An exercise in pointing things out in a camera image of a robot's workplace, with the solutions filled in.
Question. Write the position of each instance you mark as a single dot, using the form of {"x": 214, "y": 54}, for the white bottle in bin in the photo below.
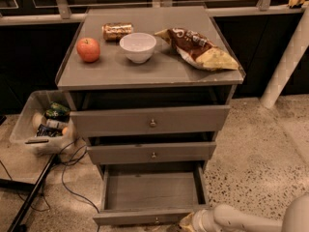
{"x": 55, "y": 124}

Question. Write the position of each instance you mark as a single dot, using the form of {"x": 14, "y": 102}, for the green snack bag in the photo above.
{"x": 57, "y": 111}

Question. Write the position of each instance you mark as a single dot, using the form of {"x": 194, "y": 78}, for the grey middle drawer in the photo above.
{"x": 159, "y": 152}

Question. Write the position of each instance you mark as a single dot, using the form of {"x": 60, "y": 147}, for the gold soda can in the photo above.
{"x": 116, "y": 30}

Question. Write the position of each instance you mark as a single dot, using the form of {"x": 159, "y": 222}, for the black table frame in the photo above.
{"x": 30, "y": 190}

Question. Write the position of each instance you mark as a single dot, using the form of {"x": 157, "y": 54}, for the grey drawer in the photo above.
{"x": 150, "y": 120}
{"x": 159, "y": 152}
{"x": 151, "y": 193}

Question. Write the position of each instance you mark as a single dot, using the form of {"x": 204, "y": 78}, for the red apple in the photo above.
{"x": 88, "y": 50}

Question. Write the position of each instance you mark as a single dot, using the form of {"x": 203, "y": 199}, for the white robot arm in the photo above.
{"x": 225, "y": 218}

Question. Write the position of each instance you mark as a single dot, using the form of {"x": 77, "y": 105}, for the grey top drawer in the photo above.
{"x": 150, "y": 120}

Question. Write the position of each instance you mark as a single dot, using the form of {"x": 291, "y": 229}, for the clear plastic bin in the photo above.
{"x": 32, "y": 115}

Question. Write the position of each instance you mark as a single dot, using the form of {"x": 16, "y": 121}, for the grey bottom drawer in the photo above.
{"x": 151, "y": 193}

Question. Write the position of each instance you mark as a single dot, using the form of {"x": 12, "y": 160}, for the white bowl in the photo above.
{"x": 138, "y": 47}

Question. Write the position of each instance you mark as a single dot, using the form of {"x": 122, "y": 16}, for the grey drawer cabinet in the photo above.
{"x": 165, "y": 80}

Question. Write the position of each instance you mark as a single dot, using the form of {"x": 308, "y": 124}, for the dark blue snack packet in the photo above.
{"x": 47, "y": 131}

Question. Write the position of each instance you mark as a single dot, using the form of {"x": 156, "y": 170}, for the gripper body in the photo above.
{"x": 202, "y": 218}

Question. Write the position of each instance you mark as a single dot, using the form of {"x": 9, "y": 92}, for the yellow object on ledge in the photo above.
{"x": 295, "y": 3}

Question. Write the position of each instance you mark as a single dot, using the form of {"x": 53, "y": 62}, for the brown yellow chip bag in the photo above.
{"x": 197, "y": 50}

